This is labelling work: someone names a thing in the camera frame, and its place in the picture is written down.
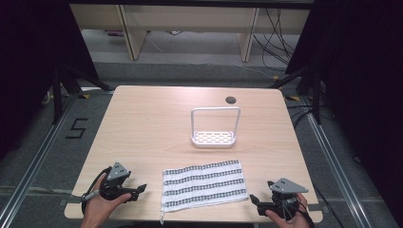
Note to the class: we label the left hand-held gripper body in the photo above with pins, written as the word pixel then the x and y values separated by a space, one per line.
pixel 116 173

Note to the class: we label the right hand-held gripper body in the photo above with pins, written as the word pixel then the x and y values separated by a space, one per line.
pixel 286 193

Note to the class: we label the white striped towel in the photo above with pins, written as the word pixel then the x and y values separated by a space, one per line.
pixel 202 185

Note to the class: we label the white plastic rack basket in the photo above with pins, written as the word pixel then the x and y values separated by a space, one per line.
pixel 214 139

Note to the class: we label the person's right hand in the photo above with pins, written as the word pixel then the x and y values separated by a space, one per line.
pixel 290 223

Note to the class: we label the person's left hand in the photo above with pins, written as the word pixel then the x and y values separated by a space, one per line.
pixel 99 207

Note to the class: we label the black tape floor mark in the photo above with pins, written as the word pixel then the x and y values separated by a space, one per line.
pixel 77 128

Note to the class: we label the yellow black hazard tape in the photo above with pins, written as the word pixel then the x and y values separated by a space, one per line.
pixel 293 98
pixel 84 96

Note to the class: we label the black metal stand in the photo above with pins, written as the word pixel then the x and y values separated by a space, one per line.
pixel 316 95
pixel 57 95

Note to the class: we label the dark curtain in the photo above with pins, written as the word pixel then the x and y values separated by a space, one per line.
pixel 364 79
pixel 31 63

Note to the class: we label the light wooden desk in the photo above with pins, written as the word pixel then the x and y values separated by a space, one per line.
pixel 190 19

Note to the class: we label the aluminium floor rail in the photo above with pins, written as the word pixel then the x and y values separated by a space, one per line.
pixel 335 167
pixel 34 167

